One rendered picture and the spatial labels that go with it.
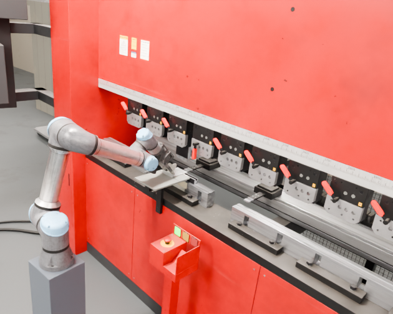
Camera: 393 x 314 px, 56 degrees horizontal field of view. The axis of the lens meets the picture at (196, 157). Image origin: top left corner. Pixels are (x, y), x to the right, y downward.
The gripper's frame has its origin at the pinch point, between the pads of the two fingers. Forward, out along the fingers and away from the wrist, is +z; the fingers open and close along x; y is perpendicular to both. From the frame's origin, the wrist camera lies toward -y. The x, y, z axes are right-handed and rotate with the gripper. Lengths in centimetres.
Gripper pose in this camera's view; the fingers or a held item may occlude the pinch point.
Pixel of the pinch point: (169, 172)
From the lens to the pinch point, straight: 217.7
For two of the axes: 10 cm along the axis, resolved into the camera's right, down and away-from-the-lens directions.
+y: 5.9, -7.5, 2.8
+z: 3.8, 5.7, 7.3
